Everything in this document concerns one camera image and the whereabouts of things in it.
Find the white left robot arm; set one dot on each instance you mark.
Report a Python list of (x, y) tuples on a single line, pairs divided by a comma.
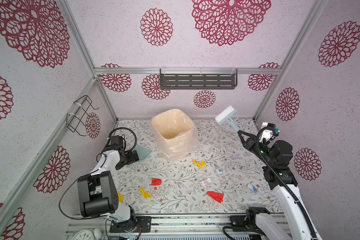
[(98, 196)]

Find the red paper scrap large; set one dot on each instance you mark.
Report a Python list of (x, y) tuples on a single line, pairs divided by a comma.
[(218, 197)]

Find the white dial gauge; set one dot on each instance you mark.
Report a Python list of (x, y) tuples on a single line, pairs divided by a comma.
[(84, 235)]

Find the yellow paper scrap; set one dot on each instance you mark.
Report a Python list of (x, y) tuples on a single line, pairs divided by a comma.
[(145, 194), (199, 164), (120, 197)]

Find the yellow paper scrap left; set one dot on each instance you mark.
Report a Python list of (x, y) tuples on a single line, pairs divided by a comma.
[(120, 197)]

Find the blue white scrap right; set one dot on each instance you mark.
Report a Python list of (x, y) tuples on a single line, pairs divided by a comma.
[(252, 188)]

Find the light blue white brush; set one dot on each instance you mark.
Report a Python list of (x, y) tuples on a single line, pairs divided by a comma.
[(229, 116)]

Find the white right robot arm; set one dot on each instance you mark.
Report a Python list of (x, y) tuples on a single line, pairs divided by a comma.
[(284, 185)]

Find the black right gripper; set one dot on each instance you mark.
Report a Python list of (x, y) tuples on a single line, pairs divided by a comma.
[(251, 144)]

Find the red paper scrap small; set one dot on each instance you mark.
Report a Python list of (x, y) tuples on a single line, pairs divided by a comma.
[(156, 182)]

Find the yellow paper scrap middle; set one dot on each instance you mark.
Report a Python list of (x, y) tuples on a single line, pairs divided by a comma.
[(145, 194)]

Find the white pink scrap near yellow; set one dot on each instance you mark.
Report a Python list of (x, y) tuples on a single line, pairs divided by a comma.
[(156, 194)]

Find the dark grey wall shelf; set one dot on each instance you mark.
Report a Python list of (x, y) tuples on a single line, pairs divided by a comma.
[(177, 81)]

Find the yellow paper scrap far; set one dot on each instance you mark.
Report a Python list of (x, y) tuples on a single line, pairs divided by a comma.
[(199, 164)]

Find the light blue plastic dustpan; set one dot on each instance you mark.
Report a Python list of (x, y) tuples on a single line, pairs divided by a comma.
[(142, 152)]

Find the black wire wall basket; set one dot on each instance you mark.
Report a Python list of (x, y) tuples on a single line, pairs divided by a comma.
[(84, 121)]

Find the pink white paper scrap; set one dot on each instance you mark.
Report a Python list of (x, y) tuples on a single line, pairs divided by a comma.
[(205, 183)]

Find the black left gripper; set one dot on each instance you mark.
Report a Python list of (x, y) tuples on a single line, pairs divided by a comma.
[(132, 157)]

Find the cream bin with plastic liner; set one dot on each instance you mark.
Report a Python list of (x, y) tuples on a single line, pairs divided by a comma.
[(176, 134)]

